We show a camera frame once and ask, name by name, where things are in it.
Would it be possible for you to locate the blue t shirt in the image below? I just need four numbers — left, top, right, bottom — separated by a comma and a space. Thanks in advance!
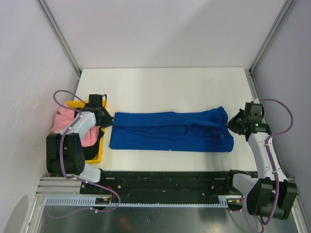
109, 107, 234, 152

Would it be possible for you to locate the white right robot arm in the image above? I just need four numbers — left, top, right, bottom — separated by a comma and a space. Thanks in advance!
224, 99, 298, 224

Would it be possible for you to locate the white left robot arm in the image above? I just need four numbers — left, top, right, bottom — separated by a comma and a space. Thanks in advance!
46, 94, 114, 194

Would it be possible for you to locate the yellow plastic bin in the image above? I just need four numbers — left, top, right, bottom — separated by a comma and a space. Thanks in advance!
65, 100, 104, 164

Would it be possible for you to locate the black t shirt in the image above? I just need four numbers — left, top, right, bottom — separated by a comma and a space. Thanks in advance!
81, 126, 104, 160

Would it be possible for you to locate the pink t shirt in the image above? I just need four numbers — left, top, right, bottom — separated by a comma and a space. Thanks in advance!
52, 107, 100, 147

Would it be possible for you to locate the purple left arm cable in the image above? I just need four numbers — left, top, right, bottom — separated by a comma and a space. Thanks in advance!
46, 90, 121, 219

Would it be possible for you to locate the grey slotted cable duct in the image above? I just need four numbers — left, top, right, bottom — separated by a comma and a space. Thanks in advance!
43, 196, 229, 209

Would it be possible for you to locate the left aluminium frame post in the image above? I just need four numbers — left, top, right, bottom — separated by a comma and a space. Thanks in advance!
36, 0, 82, 77

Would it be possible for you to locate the aluminium frame post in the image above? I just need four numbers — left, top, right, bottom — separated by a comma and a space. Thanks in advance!
36, 0, 82, 77
248, 0, 296, 74

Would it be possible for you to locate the right aluminium frame post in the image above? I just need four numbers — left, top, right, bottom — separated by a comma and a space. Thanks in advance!
248, 0, 296, 74

